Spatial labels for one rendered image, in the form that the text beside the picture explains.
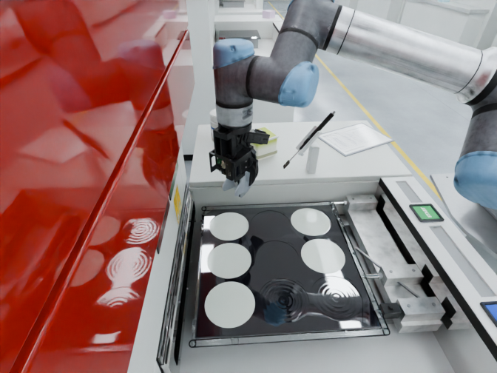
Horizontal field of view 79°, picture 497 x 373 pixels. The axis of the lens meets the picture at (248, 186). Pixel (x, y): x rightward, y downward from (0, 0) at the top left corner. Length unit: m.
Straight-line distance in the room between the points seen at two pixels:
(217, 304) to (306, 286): 0.19
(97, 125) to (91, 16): 0.06
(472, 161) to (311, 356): 0.46
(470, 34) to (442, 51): 4.62
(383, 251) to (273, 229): 0.27
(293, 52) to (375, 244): 0.50
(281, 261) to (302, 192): 0.24
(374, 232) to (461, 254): 0.19
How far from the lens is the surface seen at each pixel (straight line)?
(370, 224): 0.87
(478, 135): 0.63
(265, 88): 0.54
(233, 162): 0.62
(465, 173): 0.61
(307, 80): 0.52
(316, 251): 0.74
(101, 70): 0.21
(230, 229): 0.77
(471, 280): 0.74
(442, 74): 0.63
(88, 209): 0.17
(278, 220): 0.79
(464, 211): 1.15
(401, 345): 0.76
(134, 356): 0.43
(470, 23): 5.20
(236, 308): 0.64
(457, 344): 0.75
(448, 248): 0.78
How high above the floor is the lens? 1.45
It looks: 38 degrees down
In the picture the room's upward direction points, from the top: straight up
